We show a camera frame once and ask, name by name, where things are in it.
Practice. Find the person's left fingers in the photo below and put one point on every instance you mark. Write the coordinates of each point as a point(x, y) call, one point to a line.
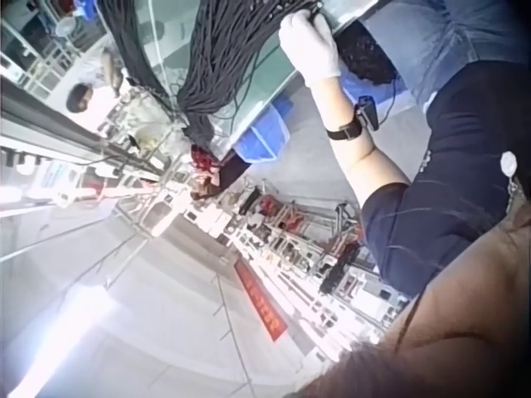
point(305, 16)

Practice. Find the white round badge reel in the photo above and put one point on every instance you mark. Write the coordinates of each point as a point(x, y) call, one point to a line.
point(508, 161)

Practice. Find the black wrist band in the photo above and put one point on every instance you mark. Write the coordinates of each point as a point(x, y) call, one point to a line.
point(359, 120)

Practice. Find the person's left hand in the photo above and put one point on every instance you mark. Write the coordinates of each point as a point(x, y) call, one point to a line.
point(305, 43)

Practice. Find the metal workstation racks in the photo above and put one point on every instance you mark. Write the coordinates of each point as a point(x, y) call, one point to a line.
point(298, 240)

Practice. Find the person's legs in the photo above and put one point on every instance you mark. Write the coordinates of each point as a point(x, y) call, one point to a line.
point(452, 41)

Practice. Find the blue plastic crate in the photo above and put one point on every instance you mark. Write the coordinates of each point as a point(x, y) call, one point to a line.
point(261, 132)

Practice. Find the red banner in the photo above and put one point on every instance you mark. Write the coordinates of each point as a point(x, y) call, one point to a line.
point(260, 299)

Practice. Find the black mesh bag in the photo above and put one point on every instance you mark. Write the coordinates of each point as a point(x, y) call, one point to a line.
point(365, 54)

